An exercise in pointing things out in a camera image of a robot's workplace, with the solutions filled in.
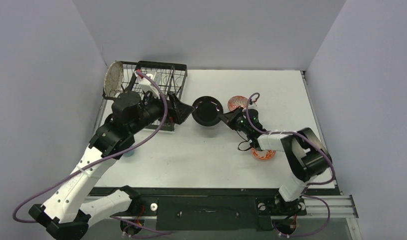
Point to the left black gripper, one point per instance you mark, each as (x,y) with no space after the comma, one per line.
(180,112)

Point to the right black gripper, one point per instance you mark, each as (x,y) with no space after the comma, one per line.
(235,121)

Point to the black round plate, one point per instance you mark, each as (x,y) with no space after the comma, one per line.
(207,110)

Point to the white and blue cup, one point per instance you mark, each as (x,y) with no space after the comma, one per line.
(128,154)

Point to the speckled oval plate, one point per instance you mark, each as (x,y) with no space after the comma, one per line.
(113,80)

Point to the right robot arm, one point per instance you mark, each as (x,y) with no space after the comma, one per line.
(305,154)

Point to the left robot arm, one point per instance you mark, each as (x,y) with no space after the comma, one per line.
(66,215)

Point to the red patterned upturned bowl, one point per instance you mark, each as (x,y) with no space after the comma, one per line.
(237,101)

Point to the orange floral bowl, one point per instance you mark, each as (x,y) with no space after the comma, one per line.
(263,155)

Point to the black wire dish rack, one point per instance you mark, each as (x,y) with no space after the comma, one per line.
(163,82)

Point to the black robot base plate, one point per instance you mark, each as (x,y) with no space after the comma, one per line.
(211,209)

